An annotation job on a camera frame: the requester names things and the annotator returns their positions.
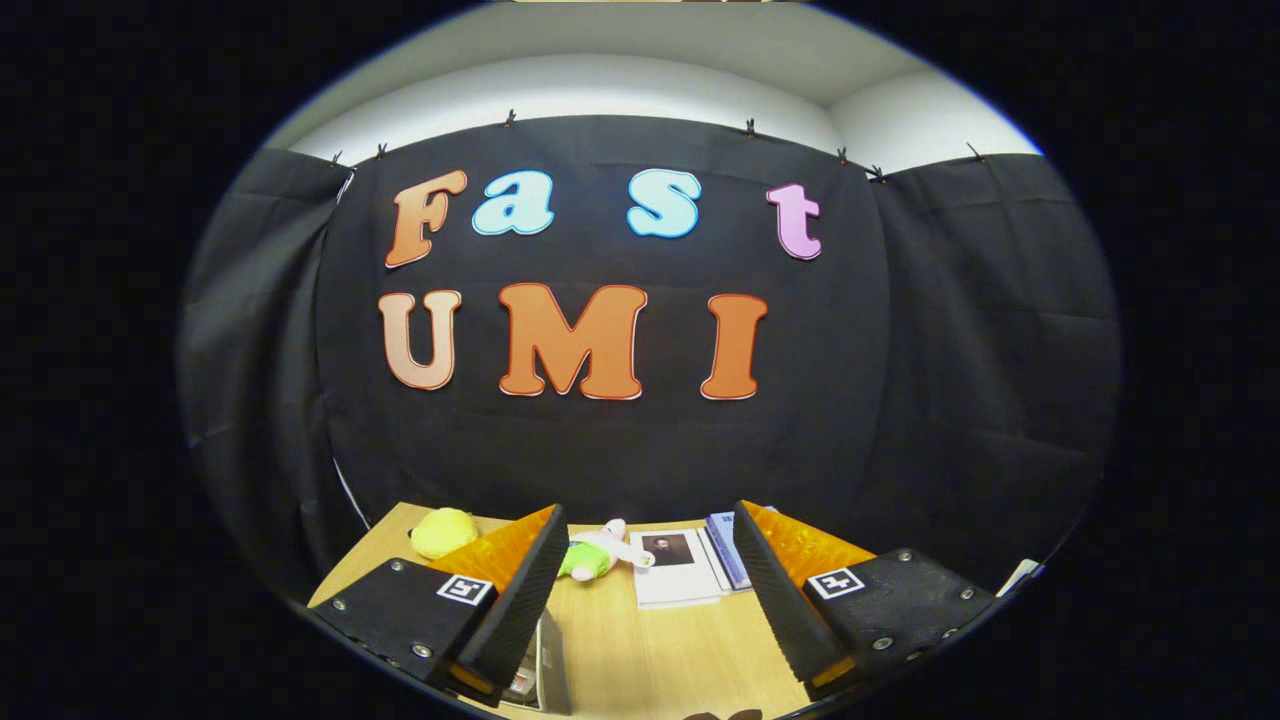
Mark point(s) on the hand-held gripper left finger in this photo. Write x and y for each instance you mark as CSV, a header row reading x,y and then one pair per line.
x,y
525,600

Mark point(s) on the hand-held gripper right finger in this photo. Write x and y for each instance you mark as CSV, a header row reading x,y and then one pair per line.
x,y
770,590

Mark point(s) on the grey fabric storage box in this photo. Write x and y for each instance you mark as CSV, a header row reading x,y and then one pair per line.
x,y
555,670

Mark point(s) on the blue book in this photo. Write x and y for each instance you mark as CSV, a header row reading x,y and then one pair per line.
x,y
725,545

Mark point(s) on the green and white plush toy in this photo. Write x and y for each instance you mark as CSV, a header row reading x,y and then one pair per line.
x,y
590,560

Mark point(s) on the white book with portrait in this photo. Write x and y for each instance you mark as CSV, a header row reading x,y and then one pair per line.
x,y
680,580

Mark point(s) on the yellow plush toy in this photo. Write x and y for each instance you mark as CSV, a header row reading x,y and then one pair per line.
x,y
443,533

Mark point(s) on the row of black clips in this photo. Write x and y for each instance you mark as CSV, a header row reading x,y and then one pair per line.
x,y
749,127

